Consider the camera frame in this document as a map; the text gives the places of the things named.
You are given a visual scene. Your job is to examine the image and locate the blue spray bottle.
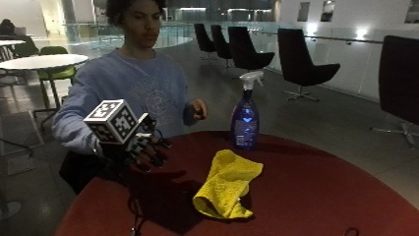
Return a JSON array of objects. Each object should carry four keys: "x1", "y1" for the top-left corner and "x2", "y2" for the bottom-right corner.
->
[{"x1": 228, "y1": 70, "x2": 266, "y2": 151}]

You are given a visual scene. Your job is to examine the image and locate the white marker cube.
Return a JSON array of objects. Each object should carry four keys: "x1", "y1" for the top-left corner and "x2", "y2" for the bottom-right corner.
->
[{"x1": 82, "y1": 98, "x2": 140, "y2": 146}]

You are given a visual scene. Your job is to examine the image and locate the the person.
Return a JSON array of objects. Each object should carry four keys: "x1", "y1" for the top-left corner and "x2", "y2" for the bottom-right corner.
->
[{"x1": 50, "y1": 0, "x2": 210, "y2": 195}]

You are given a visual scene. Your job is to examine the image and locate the yellow cloth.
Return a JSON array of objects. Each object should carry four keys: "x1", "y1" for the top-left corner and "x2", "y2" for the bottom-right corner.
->
[{"x1": 191, "y1": 148, "x2": 264, "y2": 220}]

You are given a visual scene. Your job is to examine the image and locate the black swivel chair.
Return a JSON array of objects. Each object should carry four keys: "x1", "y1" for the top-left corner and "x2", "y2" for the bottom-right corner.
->
[
  {"x1": 208, "y1": 24, "x2": 234, "y2": 69},
  {"x1": 371, "y1": 34, "x2": 419, "y2": 148},
  {"x1": 226, "y1": 26, "x2": 276, "y2": 73},
  {"x1": 192, "y1": 23, "x2": 218, "y2": 61},
  {"x1": 276, "y1": 28, "x2": 341, "y2": 102}
]

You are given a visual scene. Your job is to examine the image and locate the green chair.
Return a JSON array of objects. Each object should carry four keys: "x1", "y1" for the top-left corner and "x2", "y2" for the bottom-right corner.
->
[{"x1": 37, "y1": 45, "x2": 78, "y2": 83}]

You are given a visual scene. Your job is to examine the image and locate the metal handrail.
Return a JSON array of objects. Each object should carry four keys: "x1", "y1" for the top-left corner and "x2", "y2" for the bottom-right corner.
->
[{"x1": 247, "y1": 29, "x2": 384, "y2": 46}]

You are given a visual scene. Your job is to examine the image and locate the white round table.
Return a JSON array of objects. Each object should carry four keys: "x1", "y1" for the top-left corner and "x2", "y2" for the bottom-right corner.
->
[
  {"x1": 0, "y1": 53, "x2": 90, "y2": 120},
  {"x1": 0, "y1": 39, "x2": 27, "y2": 47}
]

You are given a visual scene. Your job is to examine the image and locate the black glove cable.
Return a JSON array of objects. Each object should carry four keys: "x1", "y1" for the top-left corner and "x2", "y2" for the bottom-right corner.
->
[{"x1": 126, "y1": 183, "x2": 148, "y2": 236}]

